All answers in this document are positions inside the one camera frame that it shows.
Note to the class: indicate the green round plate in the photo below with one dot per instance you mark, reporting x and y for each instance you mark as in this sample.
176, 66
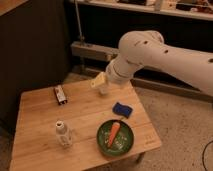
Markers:
122, 144

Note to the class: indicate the clear plastic bottle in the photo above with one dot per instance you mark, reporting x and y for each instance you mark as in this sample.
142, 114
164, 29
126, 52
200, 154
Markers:
63, 133

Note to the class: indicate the grey metal shelf beam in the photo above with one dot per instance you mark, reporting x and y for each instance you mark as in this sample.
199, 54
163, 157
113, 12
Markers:
93, 51

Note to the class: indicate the orange carrot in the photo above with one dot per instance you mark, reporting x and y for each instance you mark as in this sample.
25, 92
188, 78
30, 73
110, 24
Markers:
114, 130

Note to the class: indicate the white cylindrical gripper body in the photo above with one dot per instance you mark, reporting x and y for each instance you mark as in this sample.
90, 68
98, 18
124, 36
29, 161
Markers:
120, 70

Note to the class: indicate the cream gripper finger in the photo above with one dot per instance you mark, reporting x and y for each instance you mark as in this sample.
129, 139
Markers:
99, 80

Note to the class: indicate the upper wooden shelf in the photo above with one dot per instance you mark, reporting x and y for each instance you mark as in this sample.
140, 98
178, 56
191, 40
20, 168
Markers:
147, 9

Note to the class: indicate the brown snack bar package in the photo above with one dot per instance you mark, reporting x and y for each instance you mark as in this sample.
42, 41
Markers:
61, 98

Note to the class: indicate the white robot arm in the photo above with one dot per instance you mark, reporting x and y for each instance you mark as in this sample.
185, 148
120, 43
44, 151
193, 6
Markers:
139, 49

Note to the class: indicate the blue sponge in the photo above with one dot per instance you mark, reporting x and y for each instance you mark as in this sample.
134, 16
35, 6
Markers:
122, 110

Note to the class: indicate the metal vertical pole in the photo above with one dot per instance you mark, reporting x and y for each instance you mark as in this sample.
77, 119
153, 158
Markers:
81, 37

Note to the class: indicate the wooden table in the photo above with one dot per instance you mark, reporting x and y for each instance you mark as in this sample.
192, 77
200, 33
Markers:
36, 146

